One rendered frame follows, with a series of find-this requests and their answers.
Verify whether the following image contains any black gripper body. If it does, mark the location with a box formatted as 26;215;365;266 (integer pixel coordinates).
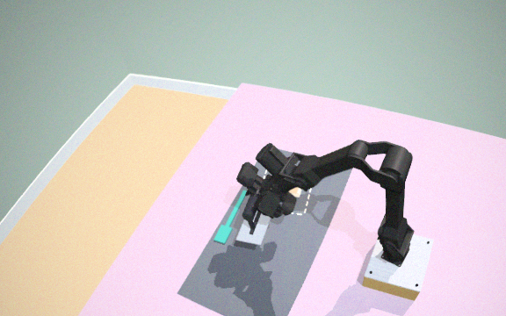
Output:
236;162;296;215

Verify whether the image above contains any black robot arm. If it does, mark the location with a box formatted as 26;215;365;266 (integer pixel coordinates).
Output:
254;140;414;267

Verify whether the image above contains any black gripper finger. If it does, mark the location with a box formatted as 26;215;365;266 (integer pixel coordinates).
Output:
245;187;257;196

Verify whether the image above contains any cream tile with dark square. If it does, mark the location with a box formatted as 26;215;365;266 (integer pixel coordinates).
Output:
289;188;301;198

